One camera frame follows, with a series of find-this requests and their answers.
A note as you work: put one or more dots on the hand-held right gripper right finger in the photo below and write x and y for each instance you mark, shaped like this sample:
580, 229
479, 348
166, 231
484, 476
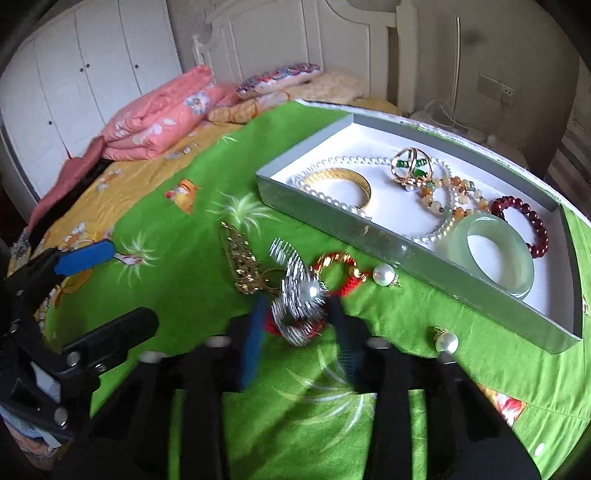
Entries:
347, 350

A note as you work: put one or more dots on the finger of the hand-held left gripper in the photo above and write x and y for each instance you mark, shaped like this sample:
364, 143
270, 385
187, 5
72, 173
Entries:
87, 256
120, 330

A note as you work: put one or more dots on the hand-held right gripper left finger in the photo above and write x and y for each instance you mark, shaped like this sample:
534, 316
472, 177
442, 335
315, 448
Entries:
251, 341

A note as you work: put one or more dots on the silver rhinestone pearl brooch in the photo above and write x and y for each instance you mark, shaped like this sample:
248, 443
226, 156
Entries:
295, 304

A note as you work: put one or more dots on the gold bangle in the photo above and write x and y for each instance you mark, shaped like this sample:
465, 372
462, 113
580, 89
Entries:
364, 187

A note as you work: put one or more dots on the pale green jade bangle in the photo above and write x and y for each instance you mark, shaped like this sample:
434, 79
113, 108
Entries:
526, 277

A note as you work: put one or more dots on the grey cardboard box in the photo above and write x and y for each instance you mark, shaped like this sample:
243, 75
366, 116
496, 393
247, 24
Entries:
351, 138

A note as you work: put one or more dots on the dark pink cloth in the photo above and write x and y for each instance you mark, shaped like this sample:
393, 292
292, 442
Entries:
69, 180

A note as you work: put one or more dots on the gold filigree hair ornament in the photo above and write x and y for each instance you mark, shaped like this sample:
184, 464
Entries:
240, 263

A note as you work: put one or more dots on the white pearl earring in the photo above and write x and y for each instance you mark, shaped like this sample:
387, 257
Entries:
383, 275
446, 343

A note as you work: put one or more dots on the green printed cloth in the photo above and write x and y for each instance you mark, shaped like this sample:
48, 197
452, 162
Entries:
184, 221

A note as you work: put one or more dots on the pink floral quilt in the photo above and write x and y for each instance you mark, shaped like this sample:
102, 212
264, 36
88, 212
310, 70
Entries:
161, 115

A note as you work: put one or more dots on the white wardrobe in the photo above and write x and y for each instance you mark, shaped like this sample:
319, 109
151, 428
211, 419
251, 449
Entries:
92, 60

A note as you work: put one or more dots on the white power strip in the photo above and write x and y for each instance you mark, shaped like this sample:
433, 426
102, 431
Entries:
482, 136

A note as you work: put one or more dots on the embroidered pillow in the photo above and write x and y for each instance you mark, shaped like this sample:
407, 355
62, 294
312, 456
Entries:
277, 76

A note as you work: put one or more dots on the yellow pillow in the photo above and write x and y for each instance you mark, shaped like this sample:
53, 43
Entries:
332, 85

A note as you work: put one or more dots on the white wooden headboard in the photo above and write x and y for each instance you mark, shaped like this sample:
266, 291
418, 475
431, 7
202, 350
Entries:
286, 37

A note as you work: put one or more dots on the white pipe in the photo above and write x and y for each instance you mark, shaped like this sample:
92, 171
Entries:
457, 64

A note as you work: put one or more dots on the wall socket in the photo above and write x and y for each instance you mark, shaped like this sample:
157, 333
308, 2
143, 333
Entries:
496, 88

